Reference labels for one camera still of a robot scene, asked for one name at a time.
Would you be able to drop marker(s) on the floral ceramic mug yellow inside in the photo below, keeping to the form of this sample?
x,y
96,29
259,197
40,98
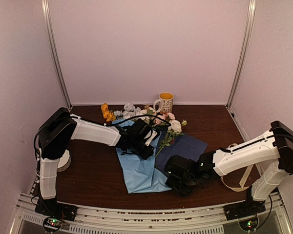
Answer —
x,y
164,104

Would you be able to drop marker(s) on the front aluminium rail base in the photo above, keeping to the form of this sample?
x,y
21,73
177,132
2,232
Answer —
x,y
200,220

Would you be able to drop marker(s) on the pink fake flower stem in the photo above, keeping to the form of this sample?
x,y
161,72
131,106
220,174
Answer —
x,y
151,117

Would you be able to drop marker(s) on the aluminium corner post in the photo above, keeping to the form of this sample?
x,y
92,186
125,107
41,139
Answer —
x,y
55,57
243,52

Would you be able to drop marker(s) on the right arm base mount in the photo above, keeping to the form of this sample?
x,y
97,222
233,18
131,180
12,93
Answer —
x,y
243,209

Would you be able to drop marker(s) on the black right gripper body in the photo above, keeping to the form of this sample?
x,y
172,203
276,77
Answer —
x,y
184,186

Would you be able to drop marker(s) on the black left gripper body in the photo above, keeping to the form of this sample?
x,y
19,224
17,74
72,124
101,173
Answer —
x,y
136,148

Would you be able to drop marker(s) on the blue fake flower stems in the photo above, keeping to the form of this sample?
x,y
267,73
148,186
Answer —
x,y
129,110

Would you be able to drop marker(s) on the orange fake flower stem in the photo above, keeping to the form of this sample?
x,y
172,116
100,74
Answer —
x,y
108,115

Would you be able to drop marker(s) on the blue wrapping paper sheet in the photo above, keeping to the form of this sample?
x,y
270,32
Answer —
x,y
147,176

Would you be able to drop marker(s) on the left aluminium corner post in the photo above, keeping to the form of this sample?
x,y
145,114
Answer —
x,y
55,57

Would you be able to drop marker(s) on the right aluminium corner post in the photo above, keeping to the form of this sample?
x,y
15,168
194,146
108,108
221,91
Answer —
x,y
243,52

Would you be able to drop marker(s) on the white scalloped dish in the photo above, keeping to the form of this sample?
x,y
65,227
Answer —
x,y
64,162

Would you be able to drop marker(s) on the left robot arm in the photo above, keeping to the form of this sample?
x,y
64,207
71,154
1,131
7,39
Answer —
x,y
54,136

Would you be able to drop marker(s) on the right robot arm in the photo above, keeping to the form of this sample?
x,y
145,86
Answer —
x,y
275,145

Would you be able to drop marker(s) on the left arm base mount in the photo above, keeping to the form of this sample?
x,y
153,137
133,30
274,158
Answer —
x,y
52,208

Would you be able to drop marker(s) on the white rose fake flower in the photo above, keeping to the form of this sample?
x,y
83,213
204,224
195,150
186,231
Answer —
x,y
173,131

